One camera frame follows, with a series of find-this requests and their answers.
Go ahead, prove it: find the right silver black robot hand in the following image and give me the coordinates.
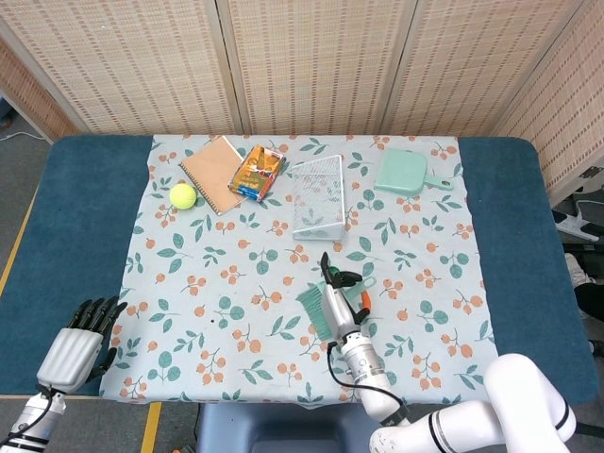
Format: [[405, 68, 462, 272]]
[[319, 251, 374, 344]]

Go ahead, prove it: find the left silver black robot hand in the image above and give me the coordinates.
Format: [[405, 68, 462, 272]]
[[36, 296, 129, 394]]

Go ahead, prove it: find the mint green hand broom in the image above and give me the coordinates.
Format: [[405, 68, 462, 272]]
[[295, 276, 378, 342]]

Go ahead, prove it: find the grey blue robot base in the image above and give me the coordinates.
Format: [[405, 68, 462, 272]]
[[195, 403, 402, 453]]

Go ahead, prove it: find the floral fruit print tablecloth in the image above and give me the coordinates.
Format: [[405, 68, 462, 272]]
[[98, 134, 501, 410]]

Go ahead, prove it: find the white mesh wedge organizer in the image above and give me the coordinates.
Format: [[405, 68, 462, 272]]
[[289, 154, 346, 243]]

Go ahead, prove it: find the dark blue table cover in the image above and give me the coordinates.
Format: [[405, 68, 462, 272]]
[[0, 135, 598, 407]]

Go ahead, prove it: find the mint green dustpan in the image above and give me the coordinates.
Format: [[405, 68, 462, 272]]
[[374, 147, 455, 196]]

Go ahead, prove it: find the orange snack packet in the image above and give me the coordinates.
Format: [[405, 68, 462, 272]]
[[227, 144, 288, 203]]

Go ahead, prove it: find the brown spiral notebook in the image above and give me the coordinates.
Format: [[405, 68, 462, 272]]
[[178, 135, 250, 217]]

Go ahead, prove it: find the yellow tennis ball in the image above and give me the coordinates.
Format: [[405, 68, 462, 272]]
[[169, 182, 198, 210]]

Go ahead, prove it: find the woven bamboo folding screen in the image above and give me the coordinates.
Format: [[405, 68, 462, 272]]
[[0, 0, 604, 204]]

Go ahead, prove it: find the white power strip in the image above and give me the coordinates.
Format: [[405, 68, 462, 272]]
[[552, 210, 604, 243]]

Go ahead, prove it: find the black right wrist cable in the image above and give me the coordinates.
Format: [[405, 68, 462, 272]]
[[327, 342, 410, 424]]

